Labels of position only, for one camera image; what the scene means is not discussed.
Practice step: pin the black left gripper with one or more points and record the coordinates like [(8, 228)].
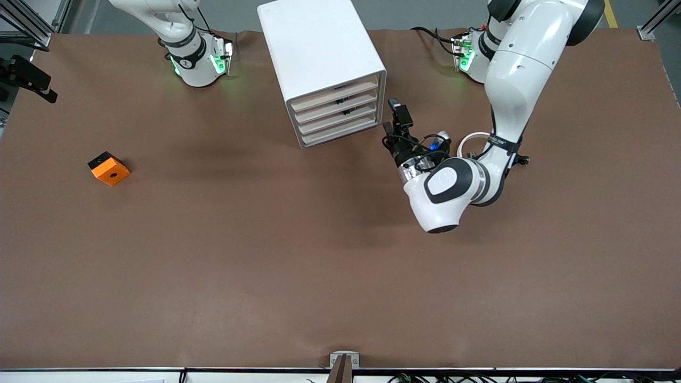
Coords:
[(403, 151)]

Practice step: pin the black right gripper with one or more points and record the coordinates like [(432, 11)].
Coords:
[(26, 75)]

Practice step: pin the beige drawer with button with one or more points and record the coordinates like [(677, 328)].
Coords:
[(335, 93)]

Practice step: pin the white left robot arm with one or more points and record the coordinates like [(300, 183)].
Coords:
[(511, 80)]

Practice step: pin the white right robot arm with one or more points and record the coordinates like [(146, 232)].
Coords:
[(194, 64)]

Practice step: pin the white drawer cabinet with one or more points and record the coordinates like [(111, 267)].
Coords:
[(314, 48)]

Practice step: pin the metal connector plate green lights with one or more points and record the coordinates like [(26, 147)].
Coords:
[(464, 53), (223, 58)]

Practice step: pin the orange and black box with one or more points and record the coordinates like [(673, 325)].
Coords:
[(111, 173)]

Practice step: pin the small black clip component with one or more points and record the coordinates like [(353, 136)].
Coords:
[(524, 159)]

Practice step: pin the aluminium frame profile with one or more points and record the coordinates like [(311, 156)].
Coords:
[(40, 36), (646, 33)]

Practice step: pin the grey metal bracket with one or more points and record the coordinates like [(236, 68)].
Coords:
[(335, 359)]

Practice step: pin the white table frame rail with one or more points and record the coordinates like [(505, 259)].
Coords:
[(239, 376)]

